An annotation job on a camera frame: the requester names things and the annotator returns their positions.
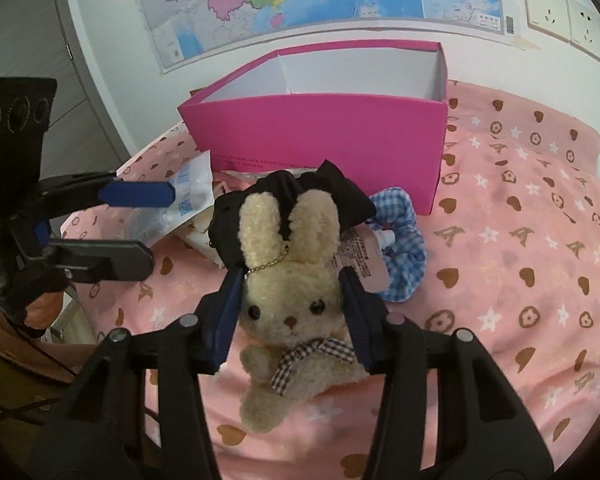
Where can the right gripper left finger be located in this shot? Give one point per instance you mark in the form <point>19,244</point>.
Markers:
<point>135,410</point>

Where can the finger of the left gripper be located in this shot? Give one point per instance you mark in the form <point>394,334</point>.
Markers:
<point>92,261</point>
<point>140,194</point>

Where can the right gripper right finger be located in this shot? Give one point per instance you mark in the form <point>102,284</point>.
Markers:
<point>447,410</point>

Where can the white blue plastic packet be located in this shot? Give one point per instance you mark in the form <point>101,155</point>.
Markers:
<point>193,195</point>

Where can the beige plush bunny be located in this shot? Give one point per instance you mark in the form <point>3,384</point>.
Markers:
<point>291,308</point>

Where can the pink printed sachet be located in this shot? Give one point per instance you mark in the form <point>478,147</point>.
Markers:
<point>362,249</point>

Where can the blue checkered scrunchie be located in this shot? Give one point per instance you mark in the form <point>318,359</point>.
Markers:
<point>405,257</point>

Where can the black scrunchie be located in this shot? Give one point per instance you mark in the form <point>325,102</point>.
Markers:
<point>353,206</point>

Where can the yellow duck wipes pack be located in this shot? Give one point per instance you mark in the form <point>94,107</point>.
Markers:
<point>195,234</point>

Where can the person left hand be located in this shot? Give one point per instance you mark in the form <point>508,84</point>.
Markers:
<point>43,312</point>

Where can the grey door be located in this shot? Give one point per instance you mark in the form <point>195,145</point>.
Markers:
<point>33,43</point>

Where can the pink patterned bedsheet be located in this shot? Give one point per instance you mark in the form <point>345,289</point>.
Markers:
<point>513,246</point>

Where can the pink cardboard box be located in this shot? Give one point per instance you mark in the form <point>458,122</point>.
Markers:
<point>376,108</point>

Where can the white wall socket panel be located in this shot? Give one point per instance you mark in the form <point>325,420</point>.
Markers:
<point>566,20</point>

